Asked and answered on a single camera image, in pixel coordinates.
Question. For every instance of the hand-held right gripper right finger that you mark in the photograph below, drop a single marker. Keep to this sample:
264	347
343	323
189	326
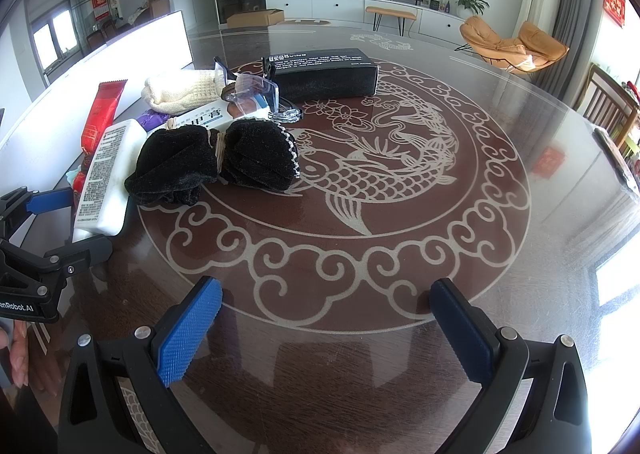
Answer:
460	334

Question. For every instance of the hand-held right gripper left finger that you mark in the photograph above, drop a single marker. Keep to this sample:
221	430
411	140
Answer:
190	329

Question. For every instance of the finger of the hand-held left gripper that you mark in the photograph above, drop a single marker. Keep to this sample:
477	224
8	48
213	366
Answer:
87	254
50	201

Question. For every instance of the white lotion bottle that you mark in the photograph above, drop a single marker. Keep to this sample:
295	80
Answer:
107	173

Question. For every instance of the red tube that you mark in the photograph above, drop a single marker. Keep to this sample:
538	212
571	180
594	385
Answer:
102	113

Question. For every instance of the black velvet hair bow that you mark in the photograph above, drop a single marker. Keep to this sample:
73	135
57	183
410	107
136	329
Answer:
170	158

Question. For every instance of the purple toy figure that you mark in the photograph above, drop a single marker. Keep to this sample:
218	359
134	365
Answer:
150	119

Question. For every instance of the white cardboard box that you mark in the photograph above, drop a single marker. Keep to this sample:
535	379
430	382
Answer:
100	63

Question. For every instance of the cream knit cloth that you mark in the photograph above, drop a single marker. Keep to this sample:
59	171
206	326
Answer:
175	91

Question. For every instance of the white blue ointment box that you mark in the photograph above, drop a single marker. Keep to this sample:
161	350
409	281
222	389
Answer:
210	116

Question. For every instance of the clear frame glasses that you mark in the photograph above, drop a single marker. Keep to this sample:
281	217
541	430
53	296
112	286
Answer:
250	83

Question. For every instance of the black rectangular box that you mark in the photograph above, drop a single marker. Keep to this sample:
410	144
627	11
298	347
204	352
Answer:
325	78

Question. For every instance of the dark patterned desktop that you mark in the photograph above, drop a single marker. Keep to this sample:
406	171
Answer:
400	244

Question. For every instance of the person's left hand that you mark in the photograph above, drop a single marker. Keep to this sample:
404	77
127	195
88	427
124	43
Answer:
17	354

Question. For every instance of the red window poster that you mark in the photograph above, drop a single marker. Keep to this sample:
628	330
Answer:
100	5

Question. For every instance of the wooden dining chair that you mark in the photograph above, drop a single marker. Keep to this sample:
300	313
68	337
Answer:
160	4

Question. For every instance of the dark flat object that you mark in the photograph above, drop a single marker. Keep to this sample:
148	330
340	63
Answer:
617	158

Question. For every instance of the brown cardboard box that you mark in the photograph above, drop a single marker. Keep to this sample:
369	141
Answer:
255	18

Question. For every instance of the brown slatted wooden chair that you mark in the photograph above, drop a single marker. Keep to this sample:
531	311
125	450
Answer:
607	98

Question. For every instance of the orange lounge chair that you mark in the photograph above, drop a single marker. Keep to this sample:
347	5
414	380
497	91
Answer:
495	43

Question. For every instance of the beige oval floor board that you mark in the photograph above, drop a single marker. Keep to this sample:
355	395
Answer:
307	22

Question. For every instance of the orange bench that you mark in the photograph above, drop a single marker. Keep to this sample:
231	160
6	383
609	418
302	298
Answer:
390	11

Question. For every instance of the grey curtain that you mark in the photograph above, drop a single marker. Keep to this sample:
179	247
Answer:
575	23

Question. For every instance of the white television cabinet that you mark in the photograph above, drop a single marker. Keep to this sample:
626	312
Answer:
325	6

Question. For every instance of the red wall hanging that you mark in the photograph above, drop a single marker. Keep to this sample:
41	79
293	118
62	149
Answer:
614	3

